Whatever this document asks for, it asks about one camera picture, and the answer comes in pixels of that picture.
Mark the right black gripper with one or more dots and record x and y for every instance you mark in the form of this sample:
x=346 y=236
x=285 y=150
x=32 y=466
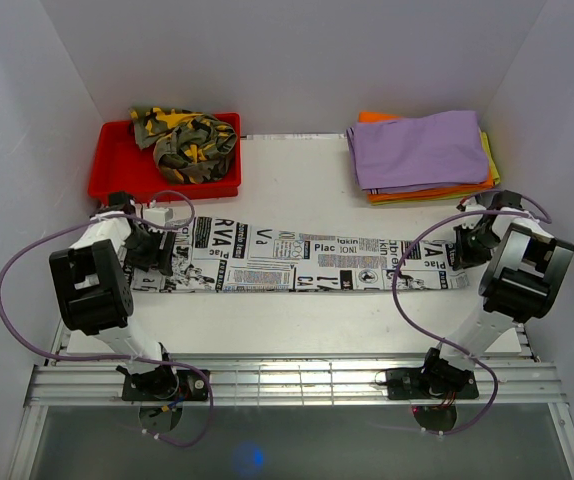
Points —
x=464 y=257

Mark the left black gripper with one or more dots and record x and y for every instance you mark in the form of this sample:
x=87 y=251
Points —
x=159 y=259

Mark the newspaper print trousers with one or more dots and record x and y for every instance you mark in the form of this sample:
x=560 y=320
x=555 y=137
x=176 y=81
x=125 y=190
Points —
x=223 y=255

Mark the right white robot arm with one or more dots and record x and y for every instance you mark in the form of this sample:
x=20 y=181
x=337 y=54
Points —
x=525 y=269

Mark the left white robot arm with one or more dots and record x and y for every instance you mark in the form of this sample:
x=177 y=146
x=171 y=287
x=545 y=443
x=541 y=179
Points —
x=94 y=295

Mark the folded yellow trousers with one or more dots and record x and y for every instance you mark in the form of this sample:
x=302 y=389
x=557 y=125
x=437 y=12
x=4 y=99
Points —
x=494 y=174

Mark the folded purple trousers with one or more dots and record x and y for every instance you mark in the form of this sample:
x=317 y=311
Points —
x=417 y=150

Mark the camouflage trousers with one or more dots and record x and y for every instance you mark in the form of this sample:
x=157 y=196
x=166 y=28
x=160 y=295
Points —
x=187 y=147

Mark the folded orange trousers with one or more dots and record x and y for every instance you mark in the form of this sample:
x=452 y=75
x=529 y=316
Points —
x=417 y=196

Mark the red plastic bin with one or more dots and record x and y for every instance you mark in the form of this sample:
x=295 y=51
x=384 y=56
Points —
x=119 y=165

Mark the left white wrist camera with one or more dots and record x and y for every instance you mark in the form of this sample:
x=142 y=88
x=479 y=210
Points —
x=157 y=217

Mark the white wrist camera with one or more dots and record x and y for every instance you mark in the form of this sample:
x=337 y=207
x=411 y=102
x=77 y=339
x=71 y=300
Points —
x=470 y=205
x=157 y=217

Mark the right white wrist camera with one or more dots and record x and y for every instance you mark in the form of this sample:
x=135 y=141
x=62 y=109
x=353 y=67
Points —
x=470 y=205

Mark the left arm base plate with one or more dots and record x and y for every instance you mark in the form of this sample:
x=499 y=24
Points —
x=194 y=386

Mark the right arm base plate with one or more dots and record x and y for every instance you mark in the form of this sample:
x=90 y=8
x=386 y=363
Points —
x=399 y=384

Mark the aluminium mounting rail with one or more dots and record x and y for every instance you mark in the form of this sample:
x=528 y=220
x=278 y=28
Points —
x=284 y=383

